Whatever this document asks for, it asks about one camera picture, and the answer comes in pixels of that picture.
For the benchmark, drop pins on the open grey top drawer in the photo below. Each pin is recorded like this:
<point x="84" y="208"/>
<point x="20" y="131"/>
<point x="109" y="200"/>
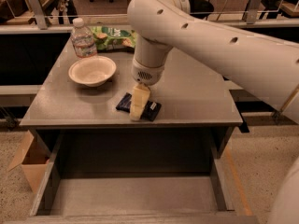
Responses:
<point x="129" y="178"/>

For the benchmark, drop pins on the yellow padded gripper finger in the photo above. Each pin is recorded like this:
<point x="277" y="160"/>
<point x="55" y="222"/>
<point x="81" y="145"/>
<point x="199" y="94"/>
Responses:
<point x="140" y="97"/>

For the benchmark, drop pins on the clear plastic water bottle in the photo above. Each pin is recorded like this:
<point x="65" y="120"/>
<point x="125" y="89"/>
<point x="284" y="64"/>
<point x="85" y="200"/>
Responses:
<point x="82" y="39"/>

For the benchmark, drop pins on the right metal railing post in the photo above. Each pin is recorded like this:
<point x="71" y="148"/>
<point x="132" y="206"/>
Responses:
<point x="251" y="10"/>

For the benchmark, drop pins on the white ceramic bowl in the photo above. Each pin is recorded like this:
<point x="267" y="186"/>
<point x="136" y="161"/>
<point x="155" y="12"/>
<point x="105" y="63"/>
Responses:
<point x="93" y="71"/>

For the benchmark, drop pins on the left metal railing post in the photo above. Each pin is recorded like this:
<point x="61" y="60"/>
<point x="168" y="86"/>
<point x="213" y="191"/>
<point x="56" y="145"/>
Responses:
<point x="36" y="6"/>

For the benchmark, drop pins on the dark blue rxbar wrapper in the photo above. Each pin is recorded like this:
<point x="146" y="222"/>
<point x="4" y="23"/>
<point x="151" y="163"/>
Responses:
<point x="150" y="112"/>

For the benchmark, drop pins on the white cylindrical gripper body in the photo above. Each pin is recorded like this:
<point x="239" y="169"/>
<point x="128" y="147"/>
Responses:
<point x="146" y="74"/>

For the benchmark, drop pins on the open cardboard box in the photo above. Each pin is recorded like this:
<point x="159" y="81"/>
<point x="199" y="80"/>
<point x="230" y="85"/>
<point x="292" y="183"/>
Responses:
<point x="33" y="160"/>

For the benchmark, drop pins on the metal railing post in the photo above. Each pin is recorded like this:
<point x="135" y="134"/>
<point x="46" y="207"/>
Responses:
<point x="251" y="10"/>
<point x="36" y="6"/>

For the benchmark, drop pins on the black office chair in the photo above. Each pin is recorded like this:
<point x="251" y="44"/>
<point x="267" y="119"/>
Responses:
<point x="201" y="8"/>

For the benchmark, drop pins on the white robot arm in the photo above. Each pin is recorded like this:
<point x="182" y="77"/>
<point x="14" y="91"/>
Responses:
<point x="266" y="67"/>

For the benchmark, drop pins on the green snack chip bag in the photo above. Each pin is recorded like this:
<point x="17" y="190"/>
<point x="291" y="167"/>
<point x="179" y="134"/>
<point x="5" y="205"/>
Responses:
<point x="111" y="38"/>

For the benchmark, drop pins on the grey cabinet with drawer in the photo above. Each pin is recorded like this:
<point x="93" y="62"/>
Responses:
<point x="192" y="96"/>

